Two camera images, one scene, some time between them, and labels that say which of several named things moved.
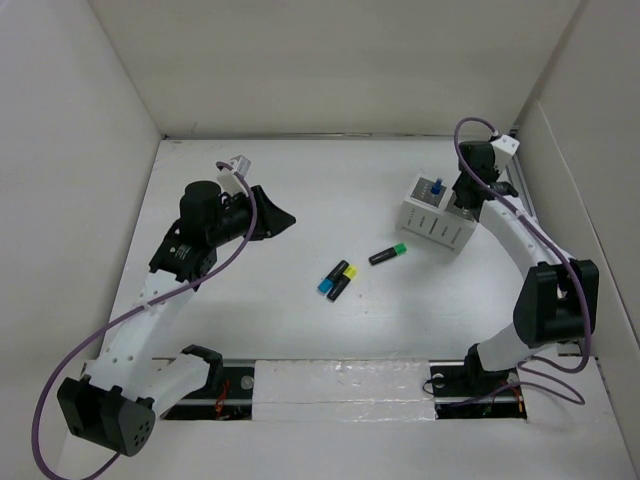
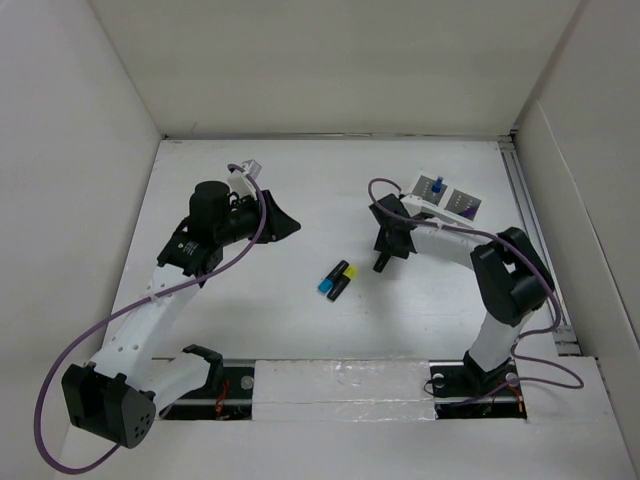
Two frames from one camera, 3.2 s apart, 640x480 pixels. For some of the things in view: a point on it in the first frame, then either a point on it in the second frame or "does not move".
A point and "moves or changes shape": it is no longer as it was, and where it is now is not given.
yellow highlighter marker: (348, 275) does not move
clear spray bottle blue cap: (436, 188) does not move
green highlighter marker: (390, 252) moves or changes shape
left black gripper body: (237, 219) does not move
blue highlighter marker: (326, 285) does not move
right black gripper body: (458, 186) → (383, 243)
